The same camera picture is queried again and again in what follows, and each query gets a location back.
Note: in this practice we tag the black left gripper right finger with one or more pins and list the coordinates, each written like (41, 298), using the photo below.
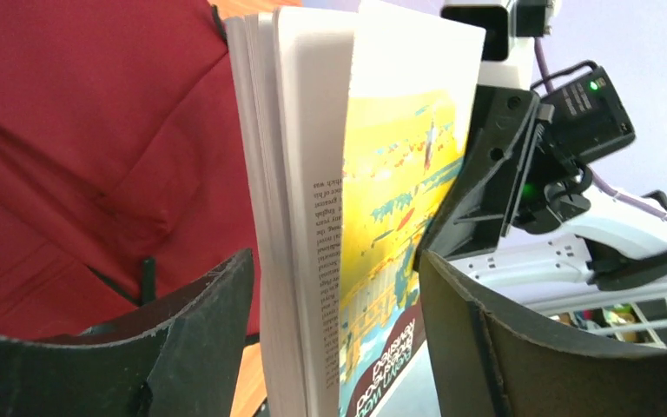
(494, 357)

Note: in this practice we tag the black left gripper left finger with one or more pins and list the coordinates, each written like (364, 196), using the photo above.
(176, 356)

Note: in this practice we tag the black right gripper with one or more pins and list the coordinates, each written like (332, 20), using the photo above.
(493, 191)

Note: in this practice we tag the yellow cover book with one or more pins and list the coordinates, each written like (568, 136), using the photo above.
(354, 126)

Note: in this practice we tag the red backpack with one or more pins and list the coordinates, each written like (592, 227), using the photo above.
(121, 159)

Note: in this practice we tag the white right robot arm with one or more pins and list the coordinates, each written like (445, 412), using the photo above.
(619, 244)

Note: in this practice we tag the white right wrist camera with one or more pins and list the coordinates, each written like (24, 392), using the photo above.
(511, 30)

